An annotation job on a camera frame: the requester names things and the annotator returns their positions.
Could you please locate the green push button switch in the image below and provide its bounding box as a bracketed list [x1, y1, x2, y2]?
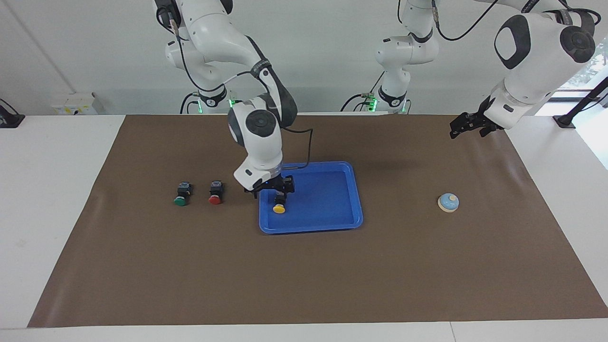
[173, 181, 192, 207]

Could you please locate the light blue call bell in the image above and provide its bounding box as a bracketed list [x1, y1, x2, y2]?
[437, 193, 460, 213]

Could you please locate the blue plastic tray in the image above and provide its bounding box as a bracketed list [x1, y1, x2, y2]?
[258, 161, 364, 235]

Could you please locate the brown table mat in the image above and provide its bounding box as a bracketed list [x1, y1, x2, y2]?
[27, 113, 608, 328]

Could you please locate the window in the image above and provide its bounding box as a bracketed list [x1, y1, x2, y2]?
[556, 38, 608, 103]

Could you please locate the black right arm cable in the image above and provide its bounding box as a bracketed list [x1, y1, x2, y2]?
[157, 0, 314, 171]

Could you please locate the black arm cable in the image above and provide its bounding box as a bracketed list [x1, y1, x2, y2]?
[430, 0, 502, 42]
[157, 0, 314, 171]

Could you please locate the black camera stand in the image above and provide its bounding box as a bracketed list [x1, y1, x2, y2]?
[552, 76, 608, 130]

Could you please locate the black left base cable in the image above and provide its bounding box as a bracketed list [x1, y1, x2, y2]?
[340, 71, 381, 114]

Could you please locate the black base cable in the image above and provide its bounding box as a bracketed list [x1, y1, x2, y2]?
[340, 71, 381, 114]
[179, 92, 202, 115]

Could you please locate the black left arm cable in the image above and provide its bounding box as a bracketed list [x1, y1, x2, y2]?
[430, 0, 502, 42]

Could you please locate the black right base cable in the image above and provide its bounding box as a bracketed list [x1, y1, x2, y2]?
[179, 92, 202, 115]

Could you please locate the white wall socket box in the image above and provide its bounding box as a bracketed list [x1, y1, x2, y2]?
[51, 92, 106, 115]

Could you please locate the black clamp mount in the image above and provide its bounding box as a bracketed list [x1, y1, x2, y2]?
[0, 98, 25, 129]

